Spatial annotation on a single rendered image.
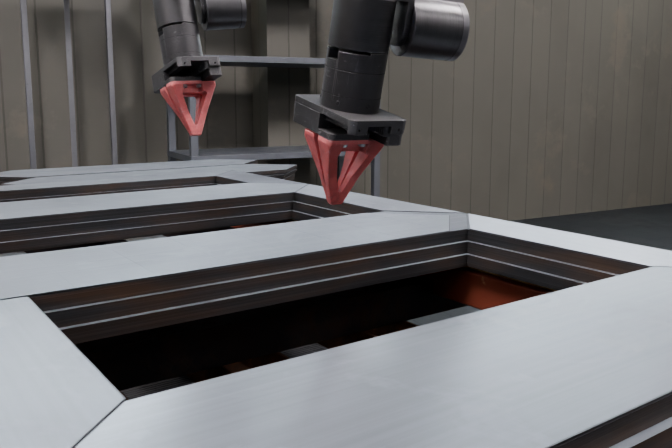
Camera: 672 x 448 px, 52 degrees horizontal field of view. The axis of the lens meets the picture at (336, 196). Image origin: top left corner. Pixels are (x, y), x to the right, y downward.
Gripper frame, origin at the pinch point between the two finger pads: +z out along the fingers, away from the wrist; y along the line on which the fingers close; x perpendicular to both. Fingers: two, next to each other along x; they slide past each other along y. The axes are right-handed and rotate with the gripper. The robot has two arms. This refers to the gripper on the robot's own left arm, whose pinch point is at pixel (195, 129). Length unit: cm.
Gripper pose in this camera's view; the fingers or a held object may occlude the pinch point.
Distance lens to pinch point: 100.7
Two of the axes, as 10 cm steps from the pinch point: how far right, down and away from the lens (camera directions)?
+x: -8.0, 1.2, -5.8
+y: -5.7, 1.3, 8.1
